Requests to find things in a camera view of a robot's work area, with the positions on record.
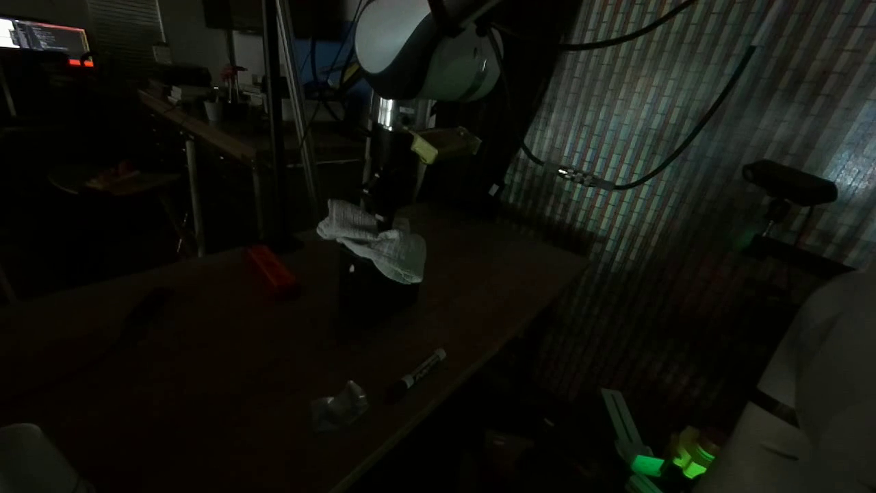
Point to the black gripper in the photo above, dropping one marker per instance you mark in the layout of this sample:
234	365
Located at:
392	169

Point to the white towel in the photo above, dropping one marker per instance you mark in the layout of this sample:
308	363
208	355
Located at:
398	254

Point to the black basket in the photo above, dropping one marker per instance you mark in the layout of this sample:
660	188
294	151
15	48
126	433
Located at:
367	296

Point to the red block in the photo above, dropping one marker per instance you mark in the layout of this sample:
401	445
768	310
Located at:
271	270

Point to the black marker pen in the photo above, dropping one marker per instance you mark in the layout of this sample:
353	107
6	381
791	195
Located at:
416	373

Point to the crumpled clear plastic wrapper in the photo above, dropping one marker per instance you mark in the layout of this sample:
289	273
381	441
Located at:
341	408

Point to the lit monitor screen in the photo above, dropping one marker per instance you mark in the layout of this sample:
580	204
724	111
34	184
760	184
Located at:
41	37

